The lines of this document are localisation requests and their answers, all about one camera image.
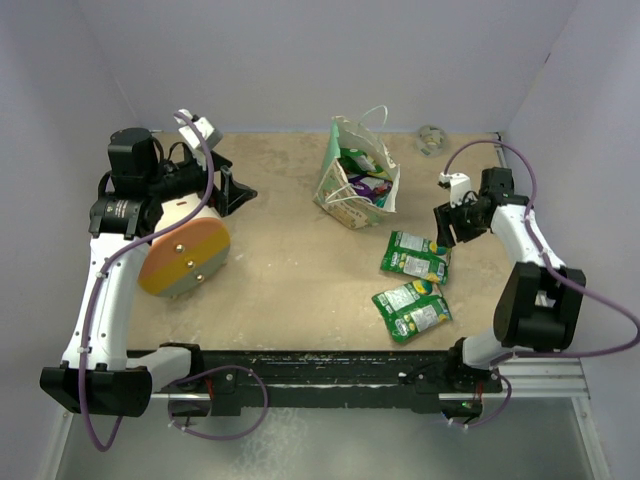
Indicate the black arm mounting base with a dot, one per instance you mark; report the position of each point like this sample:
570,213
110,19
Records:
331,379

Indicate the teal snack packet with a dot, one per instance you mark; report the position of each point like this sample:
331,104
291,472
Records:
381,201

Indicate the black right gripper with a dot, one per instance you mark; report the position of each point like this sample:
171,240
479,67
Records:
446,214

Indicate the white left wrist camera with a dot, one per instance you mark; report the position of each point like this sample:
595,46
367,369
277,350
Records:
211,134

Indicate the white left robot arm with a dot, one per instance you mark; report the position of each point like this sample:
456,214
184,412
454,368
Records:
157,226

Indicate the clear tape roll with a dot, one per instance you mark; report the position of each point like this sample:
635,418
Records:
431,140

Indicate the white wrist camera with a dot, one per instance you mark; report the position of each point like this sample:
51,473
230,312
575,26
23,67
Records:
211,134
458,185

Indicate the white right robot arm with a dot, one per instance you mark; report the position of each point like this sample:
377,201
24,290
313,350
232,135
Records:
536,312

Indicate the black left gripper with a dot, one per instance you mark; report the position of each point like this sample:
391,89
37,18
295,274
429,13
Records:
230,193

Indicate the purple Fox's bag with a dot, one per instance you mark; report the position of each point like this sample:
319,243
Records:
369,187

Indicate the white orange toy drawer box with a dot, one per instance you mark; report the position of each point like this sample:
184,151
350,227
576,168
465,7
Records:
185,257

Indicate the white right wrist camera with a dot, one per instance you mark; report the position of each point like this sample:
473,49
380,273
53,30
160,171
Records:
458,185

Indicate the green snack packet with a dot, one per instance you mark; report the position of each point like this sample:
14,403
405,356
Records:
417,257
411,309
358,162

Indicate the green paper gift bag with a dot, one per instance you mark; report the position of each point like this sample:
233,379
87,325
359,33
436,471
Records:
334,194

